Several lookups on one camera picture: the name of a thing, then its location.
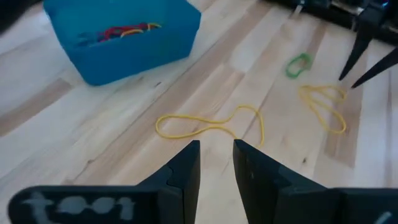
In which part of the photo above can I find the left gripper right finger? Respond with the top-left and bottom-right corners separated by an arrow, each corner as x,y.
232,138 -> 398,224

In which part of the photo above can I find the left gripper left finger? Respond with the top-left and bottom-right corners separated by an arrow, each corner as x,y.
6,139 -> 201,224

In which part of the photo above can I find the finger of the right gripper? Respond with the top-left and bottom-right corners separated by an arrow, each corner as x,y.
350,45 -> 398,90
338,29 -> 374,82

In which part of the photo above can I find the yellow rubber band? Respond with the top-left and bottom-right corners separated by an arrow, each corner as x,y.
119,22 -> 162,39
298,84 -> 348,135
154,104 -> 266,149

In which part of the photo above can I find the green rubber band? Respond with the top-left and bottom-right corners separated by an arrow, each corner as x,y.
285,52 -> 313,79

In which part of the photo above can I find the teal plastic bin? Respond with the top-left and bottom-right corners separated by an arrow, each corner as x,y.
42,0 -> 202,87

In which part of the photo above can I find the blue rubber band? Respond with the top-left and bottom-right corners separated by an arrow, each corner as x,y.
76,30 -> 105,47

